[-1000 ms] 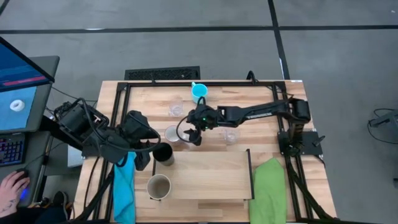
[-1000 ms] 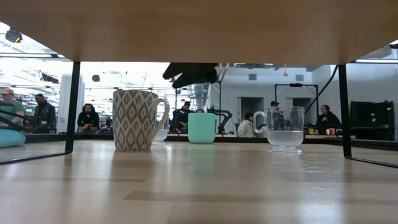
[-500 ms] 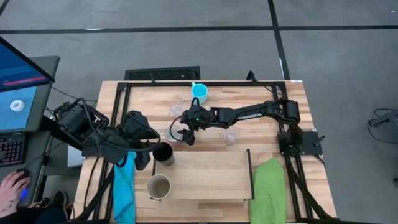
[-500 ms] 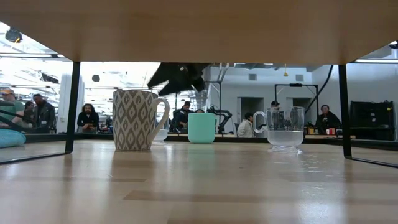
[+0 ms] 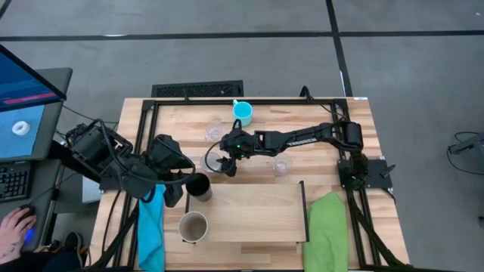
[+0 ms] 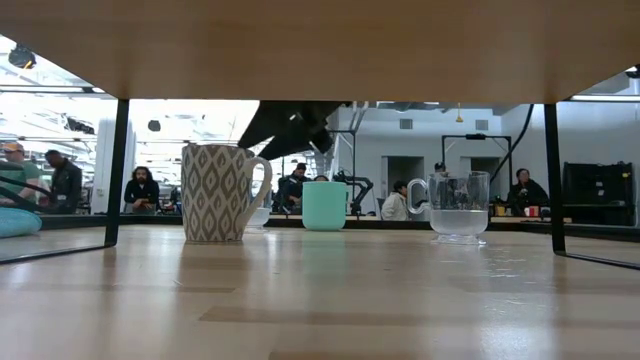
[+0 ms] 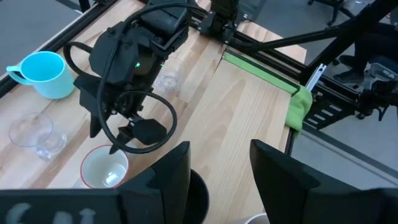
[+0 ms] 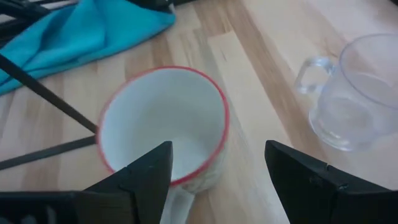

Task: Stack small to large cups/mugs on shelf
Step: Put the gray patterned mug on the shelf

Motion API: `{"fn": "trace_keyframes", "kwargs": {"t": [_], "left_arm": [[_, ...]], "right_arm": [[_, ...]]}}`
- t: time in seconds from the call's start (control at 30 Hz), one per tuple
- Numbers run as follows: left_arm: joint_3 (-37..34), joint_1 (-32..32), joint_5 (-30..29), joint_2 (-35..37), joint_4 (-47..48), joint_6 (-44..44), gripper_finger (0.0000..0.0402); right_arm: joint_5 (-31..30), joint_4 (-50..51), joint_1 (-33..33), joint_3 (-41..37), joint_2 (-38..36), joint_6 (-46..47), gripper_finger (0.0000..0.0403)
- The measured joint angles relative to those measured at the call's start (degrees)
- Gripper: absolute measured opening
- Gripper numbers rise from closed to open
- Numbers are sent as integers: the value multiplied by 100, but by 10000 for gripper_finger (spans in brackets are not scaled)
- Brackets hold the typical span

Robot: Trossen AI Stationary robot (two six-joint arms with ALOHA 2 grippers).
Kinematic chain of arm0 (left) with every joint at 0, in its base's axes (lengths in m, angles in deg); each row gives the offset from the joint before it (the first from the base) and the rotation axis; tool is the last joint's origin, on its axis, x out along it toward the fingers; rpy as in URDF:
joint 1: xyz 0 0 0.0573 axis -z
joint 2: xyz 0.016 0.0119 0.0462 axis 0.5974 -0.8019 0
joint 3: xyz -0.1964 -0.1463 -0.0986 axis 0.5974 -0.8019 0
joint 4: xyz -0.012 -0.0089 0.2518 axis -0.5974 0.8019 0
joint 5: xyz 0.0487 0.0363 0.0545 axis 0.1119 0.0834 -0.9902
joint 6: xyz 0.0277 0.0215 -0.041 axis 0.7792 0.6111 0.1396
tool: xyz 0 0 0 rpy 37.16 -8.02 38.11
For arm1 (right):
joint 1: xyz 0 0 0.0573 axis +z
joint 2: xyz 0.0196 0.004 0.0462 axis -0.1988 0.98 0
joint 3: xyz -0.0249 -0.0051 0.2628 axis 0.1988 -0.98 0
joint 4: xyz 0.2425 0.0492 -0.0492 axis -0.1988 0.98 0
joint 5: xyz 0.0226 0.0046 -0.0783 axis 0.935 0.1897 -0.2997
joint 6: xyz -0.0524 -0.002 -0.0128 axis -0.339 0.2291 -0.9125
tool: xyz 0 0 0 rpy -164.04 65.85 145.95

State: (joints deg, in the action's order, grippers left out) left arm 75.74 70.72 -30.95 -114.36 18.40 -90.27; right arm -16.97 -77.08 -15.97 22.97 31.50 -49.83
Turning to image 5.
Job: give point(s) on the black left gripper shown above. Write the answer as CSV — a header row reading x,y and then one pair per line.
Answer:
x,y
174,194

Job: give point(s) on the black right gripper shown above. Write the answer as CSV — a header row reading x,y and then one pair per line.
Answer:
x,y
240,143

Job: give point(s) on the clear glass mug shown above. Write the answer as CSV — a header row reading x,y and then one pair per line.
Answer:
x,y
214,132
281,164
210,163

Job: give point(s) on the tall black cup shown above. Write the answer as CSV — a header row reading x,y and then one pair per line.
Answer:
x,y
197,186

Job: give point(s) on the tall cream ceramic cup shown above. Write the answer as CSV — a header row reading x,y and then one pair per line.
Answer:
x,y
193,226

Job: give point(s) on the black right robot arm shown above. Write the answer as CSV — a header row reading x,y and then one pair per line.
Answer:
x,y
302,138

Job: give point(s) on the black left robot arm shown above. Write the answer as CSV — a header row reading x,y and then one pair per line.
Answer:
x,y
113,158

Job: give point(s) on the blue cloth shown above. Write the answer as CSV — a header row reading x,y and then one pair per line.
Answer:
x,y
151,226

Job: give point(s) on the teal ceramic mug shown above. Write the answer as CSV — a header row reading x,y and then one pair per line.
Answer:
x,y
242,111

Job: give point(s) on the black floor vent grille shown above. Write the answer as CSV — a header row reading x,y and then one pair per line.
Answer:
x,y
196,89

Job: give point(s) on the person's shoe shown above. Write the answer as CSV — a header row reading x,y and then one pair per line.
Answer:
x,y
73,243

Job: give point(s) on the green cloth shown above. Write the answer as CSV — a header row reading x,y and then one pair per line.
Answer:
x,y
327,234

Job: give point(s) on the grey desk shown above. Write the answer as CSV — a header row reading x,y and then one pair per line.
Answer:
x,y
45,189

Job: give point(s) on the black computer mouse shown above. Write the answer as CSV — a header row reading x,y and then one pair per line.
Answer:
x,y
29,237

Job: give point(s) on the black keyboard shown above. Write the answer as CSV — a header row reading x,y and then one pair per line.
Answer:
x,y
13,181

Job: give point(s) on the person's hand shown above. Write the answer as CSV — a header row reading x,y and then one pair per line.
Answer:
x,y
13,234

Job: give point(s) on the computer monitor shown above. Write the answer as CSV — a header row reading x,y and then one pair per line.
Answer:
x,y
22,113

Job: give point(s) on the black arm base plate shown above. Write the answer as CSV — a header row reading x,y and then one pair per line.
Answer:
x,y
378,175

